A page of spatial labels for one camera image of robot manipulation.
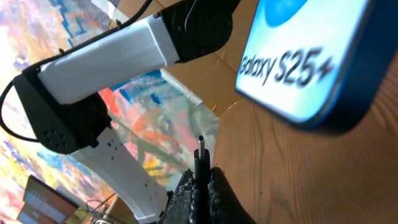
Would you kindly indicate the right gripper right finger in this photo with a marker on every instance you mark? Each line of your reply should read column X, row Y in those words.
column 224, row 206

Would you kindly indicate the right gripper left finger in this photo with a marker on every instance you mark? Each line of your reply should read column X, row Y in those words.
column 179, row 209

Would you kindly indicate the blue Galaxy smartphone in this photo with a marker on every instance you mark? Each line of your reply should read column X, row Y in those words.
column 317, row 64

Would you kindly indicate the colourful painted backdrop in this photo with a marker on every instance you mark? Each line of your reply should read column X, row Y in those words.
column 93, row 109

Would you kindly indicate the brown cardboard panel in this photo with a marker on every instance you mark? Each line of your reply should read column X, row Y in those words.
column 212, row 77

